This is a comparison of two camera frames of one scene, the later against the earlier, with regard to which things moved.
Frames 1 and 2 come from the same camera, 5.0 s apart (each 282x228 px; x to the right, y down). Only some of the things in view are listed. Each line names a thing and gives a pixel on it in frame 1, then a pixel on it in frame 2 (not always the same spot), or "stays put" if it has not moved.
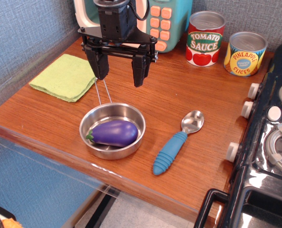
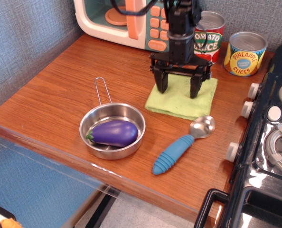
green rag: (66, 79) → (176, 102)
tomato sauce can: (205, 33) stays put
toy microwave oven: (169, 22) stays put
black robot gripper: (117, 33) → (183, 17)
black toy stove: (260, 193) stays put
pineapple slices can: (244, 53) stays put
